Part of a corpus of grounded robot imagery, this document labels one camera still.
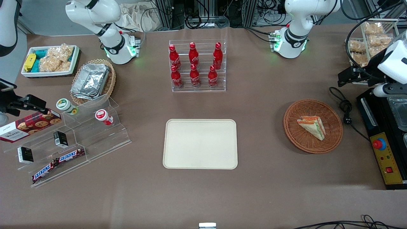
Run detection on red cookie box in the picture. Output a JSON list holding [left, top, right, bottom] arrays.
[[0, 109, 62, 143]]

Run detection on clear bag of rice crackers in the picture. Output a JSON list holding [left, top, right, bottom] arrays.
[[39, 44, 74, 73]]

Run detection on black arm hose cable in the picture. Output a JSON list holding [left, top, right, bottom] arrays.
[[345, 0, 407, 80]]

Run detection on aluminium profile frame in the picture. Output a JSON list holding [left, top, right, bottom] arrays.
[[155, 0, 175, 30], [241, 0, 259, 28]]

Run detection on bagged fried snack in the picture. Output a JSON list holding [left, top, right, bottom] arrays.
[[348, 39, 366, 53], [370, 46, 389, 59], [368, 34, 393, 48], [363, 22, 384, 36], [349, 52, 370, 67]]

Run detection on beige plastic tray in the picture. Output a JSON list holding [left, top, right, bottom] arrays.
[[163, 119, 238, 170]]

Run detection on black power cable with plug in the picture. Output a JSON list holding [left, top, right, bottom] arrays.
[[329, 87, 371, 142]]

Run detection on green lid yogurt cup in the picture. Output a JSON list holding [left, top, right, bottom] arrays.
[[56, 98, 79, 115]]

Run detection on clear acrylic step shelf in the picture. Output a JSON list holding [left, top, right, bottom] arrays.
[[3, 94, 132, 188]]

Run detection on teal snack pack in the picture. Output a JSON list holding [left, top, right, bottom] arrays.
[[32, 49, 49, 73]]

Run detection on clear plastic container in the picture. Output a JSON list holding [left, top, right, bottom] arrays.
[[386, 94, 407, 132]]

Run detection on red cola bottle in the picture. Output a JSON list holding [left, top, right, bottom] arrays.
[[189, 42, 200, 66], [169, 44, 182, 71], [170, 65, 183, 89], [212, 42, 223, 70], [208, 65, 219, 88], [190, 64, 201, 88]]

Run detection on yellow snack pack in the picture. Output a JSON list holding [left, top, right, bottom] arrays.
[[24, 53, 36, 72]]

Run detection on aluminium foil container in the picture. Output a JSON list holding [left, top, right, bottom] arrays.
[[70, 63, 110, 100]]

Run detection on black cable bundle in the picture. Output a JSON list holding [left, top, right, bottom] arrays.
[[184, 0, 231, 30]]

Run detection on white wire rack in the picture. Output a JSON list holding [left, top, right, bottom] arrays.
[[345, 18, 407, 86]]

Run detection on small black box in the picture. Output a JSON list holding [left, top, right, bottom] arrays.
[[53, 131, 69, 149], [17, 146, 34, 164]]

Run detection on black floor cables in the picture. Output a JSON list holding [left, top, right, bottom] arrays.
[[292, 215, 407, 229]]

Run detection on clear acrylic bottle rack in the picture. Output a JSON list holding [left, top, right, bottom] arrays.
[[169, 39, 227, 93]]

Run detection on white rectangular snack bin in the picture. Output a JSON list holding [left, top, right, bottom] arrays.
[[21, 45, 80, 78]]

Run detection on snickers chocolate bar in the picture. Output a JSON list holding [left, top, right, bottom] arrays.
[[57, 148, 86, 163], [31, 160, 59, 184]]

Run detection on cream cloth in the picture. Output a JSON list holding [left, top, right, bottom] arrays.
[[120, 3, 160, 32]]

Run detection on triangular sandwich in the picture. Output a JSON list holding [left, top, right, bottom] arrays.
[[297, 116, 326, 141]]

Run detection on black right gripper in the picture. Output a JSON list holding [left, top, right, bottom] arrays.
[[4, 94, 47, 117]]

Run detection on black machine with yellow panel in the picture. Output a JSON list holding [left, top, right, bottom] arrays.
[[356, 87, 407, 191]]

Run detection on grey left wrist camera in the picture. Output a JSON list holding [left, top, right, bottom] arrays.
[[373, 83, 407, 98]]

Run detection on round brown wicker basket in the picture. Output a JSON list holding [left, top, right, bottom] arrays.
[[283, 99, 343, 154]]

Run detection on oval light wicker basket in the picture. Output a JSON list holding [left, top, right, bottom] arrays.
[[70, 59, 116, 106]]

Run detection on red lid yogurt cup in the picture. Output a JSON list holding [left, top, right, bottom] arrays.
[[95, 109, 114, 126]]

